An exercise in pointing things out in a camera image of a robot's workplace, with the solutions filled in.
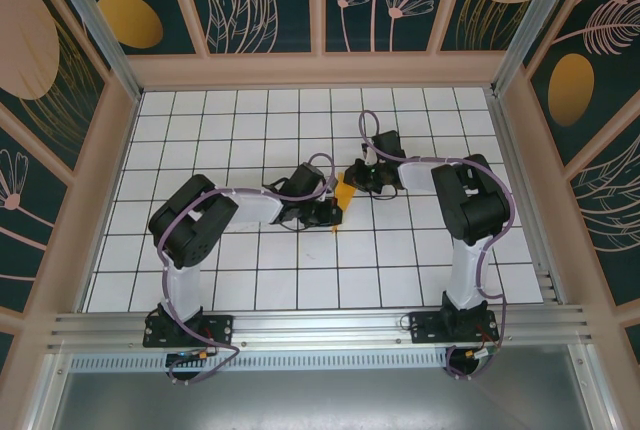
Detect wall panel pink leaf outlines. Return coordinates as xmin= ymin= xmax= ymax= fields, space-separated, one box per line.
xmin=569 ymin=132 xmax=640 ymax=307

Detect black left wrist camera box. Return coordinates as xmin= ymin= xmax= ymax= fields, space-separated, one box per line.
xmin=288 ymin=162 xmax=327 ymax=200

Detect grey metal sheet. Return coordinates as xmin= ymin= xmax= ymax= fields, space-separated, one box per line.
xmin=29 ymin=367 xmax=616 ymax=430

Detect wall panel orange oval feather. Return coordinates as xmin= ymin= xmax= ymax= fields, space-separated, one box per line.
xmin=74 ymin=0 xmax=197 ymax=55

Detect wall panel pink flowers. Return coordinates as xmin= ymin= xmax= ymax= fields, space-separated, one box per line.
xmin=324 ymin=0 xmax=464 ymax=53

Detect slotted metal cable strip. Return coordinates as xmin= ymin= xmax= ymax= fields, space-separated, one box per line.
xmin=68 ymin=353 xmax=451 ymax=372

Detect wall panel orange oval fern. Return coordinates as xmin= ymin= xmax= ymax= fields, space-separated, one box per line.
xmin=528 ymin=0 xmax=640 ymax=167

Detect orange paper sheet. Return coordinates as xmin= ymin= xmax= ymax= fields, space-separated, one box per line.
xmin=329 ymin=173 xmax=359 ymax=236

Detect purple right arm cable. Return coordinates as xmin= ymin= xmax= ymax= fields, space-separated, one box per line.
xmin=357 ymin=108 xmax=516 ymax=382

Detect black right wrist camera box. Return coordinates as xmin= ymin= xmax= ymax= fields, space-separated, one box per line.
xmin=373 ymin=130 xmax=407 ymax=160

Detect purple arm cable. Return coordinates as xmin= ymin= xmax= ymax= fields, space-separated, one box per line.
xmin=357 ymin=108 xmax=516 ymax=382
xmin=156 ymin=151 xmax=337 ymax=387

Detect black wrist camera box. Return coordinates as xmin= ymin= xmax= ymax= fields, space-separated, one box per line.
xmin=288 ymin=162 xmax=327 ymax=200
xmin=373 ymin=130 xmax=407 ymax=160

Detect aluminium corner post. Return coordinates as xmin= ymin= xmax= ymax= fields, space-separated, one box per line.
xmin=47 ymin=0 xmax=144 ymax=104
xmin=492 ymin=0 xmax=601 ymax=96

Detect aluminium frame bar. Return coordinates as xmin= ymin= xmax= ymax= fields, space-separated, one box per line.
xmin=27 ymin=349 xmax=74 ymax=430
xmin=569 ymin=344 xmax=624 ymax=430

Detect aluminium side rail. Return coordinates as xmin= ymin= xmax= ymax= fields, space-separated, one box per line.
xmin=485 ymin=87 xmax=569 ymax=307

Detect wall panel single pink flower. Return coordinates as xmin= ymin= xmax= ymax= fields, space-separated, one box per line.
xmin=0 ymin=104 xmax=71 ymax=296

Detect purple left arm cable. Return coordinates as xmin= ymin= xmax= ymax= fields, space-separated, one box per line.
xmin=156 ymin=151 xmax=337 ymax=387

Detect wall panel large beige circle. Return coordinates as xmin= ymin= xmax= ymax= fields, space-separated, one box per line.
xmin=0 ymin=0 xmax=110 ymax=176

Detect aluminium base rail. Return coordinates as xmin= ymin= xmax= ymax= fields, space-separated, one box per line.
xmin=47 ymin=303 xmax=599 ymax=351

